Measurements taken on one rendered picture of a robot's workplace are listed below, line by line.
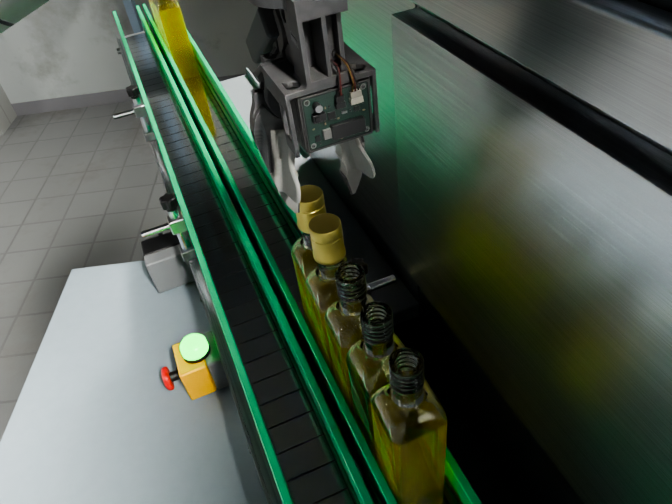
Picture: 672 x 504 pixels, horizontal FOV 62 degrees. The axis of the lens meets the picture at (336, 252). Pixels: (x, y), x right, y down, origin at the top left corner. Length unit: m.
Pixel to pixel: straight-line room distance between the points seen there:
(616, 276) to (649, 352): 0.05
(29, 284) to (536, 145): 2.39
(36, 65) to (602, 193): 3.69
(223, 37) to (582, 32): 3.23
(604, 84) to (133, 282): 1.01
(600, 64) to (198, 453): 0.76
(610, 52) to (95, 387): 0.92
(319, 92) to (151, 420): 0.69
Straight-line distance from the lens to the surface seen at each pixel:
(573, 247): 0.44
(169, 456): 0.94
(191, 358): 0.92
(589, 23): 0.38
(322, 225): 0.57
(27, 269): 2.73
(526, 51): 0.43
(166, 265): 1.12
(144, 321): 1.13
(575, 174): 0.41
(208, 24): 3.54
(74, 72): 3.85
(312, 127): 0.42
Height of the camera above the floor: 1.52
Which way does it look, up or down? 42 degrees down
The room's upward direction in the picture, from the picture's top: 8 degrees counter-clockwise
